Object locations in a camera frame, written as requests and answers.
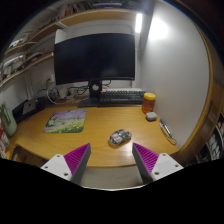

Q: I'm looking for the dark mechanical keyboard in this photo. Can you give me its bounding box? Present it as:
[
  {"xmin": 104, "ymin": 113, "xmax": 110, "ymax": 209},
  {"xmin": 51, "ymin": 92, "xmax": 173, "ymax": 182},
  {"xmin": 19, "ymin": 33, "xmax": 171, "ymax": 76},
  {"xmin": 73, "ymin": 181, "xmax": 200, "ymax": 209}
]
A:
[{"xmin": 99, "ymin": 87, "xmax": 147, "ymax": 106}]

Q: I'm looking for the silver mini computer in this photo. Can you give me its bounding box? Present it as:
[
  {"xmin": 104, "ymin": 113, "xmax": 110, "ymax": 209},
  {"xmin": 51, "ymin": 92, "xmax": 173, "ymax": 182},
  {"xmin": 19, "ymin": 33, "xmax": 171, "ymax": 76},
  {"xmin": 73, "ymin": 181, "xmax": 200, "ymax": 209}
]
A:
[{"xmin": 22, "ymin": 99, "xmax": 38, "ymax": 116}]

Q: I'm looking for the wooden wall shelf unit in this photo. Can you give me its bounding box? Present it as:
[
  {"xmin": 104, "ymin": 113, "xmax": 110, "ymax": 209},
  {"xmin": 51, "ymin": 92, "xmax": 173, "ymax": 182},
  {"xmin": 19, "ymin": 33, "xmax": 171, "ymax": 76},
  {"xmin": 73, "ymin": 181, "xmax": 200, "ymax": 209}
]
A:
[{"xmin": 0, "ymin": 1, "xmax": 148, "ymax": 89}]

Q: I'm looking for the white power strip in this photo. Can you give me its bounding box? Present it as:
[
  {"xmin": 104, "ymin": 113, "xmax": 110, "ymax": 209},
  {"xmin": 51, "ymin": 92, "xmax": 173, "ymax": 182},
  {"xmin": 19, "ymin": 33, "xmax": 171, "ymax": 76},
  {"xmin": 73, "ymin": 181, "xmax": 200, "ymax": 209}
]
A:
[{"xmin": 56, "ymin": 87, "xmax": 76, "ymax": 100}]

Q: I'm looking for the floral print mouse pad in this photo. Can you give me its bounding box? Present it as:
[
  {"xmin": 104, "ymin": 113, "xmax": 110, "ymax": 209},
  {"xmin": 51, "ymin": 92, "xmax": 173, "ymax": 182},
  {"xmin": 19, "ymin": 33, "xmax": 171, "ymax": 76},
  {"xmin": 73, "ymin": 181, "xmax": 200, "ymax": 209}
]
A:
[{"xmin": 42, "ymin": 109, "xmax": 87, "ymax": 134}]

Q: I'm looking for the transparent computer mouse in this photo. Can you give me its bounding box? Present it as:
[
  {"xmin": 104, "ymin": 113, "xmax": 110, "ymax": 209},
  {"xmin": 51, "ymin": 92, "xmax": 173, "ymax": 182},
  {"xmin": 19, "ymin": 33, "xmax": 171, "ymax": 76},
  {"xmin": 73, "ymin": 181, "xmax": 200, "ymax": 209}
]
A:
[{"xmin": 108, "ymin": 129, "xmax": 133, "ymax": 147}]

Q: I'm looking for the white cable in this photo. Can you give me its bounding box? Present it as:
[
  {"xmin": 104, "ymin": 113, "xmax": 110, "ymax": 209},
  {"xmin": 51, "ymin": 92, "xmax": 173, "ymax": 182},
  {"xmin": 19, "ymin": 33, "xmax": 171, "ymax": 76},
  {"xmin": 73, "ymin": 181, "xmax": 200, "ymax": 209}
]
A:
[{"xmin": 46, "ymin": 85, "xmax": 73, "ymax": 106}]

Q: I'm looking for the small grey earbuds case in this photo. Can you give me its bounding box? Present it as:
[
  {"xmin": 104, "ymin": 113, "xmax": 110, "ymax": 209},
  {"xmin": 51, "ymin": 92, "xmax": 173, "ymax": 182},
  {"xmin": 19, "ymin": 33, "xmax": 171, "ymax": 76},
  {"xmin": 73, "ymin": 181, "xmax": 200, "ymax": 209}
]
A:
[{"xmin": 145, "ymin": 111, "xmax": 158, "ymax": 122}]

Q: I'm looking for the white wall outlet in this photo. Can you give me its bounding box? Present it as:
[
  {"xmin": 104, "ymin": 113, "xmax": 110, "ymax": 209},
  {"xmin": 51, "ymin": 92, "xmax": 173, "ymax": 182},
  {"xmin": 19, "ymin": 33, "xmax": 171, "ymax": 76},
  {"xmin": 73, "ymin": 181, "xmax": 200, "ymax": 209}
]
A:
[{"xmin": 45, "ymin": 75, "xmax": 56, "ymax": 86}]

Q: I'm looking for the pale green bag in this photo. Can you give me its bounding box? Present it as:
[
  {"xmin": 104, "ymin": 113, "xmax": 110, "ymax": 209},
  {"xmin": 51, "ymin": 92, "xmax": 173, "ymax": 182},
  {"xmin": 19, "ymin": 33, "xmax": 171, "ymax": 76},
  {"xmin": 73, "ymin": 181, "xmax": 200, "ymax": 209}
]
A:
[{"xmin": 0, "ymin": 101, "xmax": 18, "ymax": 138}]

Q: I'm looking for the white tube lamp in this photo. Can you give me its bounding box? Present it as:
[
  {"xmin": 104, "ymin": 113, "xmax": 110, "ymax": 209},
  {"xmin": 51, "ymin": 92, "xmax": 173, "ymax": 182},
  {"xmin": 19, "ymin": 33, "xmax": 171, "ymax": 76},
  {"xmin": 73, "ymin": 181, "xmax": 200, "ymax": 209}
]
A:
[{"xmin": 134, "ymin": 12, "xmax": 144, "ymax": 34}]

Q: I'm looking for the black cable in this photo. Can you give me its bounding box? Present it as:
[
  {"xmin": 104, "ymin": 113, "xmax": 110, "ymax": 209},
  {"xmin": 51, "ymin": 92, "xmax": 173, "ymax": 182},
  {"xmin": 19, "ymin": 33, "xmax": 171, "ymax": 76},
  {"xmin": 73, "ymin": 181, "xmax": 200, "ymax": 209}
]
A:
[{"xmin": 68, "ymin": 84, "xmax": 91, "ymax": 97}]

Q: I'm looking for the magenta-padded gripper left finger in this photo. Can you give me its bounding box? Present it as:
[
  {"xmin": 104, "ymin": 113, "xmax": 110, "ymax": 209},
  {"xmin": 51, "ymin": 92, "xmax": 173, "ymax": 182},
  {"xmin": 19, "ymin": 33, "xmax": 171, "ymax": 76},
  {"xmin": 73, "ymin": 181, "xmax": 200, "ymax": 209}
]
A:
[{"xmin": 40, "ymin": 143, "xmax": 92, "ymax": 186}]

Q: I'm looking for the black desktop stand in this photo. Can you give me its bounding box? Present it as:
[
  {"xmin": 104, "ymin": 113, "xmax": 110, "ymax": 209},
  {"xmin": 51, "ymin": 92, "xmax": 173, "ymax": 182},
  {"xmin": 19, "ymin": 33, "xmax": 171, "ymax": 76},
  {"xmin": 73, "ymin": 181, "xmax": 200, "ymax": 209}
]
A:
[{"xmin": 11, "ymin": 96, "xmax": 51, "ymax": 124}]

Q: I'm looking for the black computer monitor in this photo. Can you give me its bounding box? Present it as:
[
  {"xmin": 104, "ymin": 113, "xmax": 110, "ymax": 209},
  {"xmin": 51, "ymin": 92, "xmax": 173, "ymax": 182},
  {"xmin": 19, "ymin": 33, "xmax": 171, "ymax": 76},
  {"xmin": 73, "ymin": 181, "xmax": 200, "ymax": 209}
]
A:
[{"xmin": 53, "ymin": 32, "xmax": 137, "ymax": 108}]

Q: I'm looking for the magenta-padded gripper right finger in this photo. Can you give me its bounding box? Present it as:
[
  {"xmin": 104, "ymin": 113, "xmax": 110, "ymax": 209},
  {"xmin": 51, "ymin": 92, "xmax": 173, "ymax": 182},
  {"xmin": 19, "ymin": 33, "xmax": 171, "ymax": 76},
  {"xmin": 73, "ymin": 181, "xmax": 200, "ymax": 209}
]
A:
[{"xmin": 132, "ymin": 142, "xmax": 185, "ymax": 185}]

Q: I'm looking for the pen with lanyard cord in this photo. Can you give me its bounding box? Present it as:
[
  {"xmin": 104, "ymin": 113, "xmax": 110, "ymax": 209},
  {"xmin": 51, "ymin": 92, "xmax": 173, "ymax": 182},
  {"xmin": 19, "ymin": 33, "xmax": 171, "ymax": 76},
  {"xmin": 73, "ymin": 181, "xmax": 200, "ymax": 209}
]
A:
[{"xmin": 159, "ymin": 118, "xmax": 178, "ymax": 146}]

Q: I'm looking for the orange jar with yellow lid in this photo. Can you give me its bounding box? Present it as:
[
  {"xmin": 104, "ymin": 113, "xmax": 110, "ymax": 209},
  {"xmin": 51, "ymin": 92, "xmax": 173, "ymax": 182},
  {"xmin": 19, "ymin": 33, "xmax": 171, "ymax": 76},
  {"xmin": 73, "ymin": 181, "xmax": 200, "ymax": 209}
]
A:
[{"xmin": 141, "ymin": 92, "xmax": 157, "ymax": 115}]

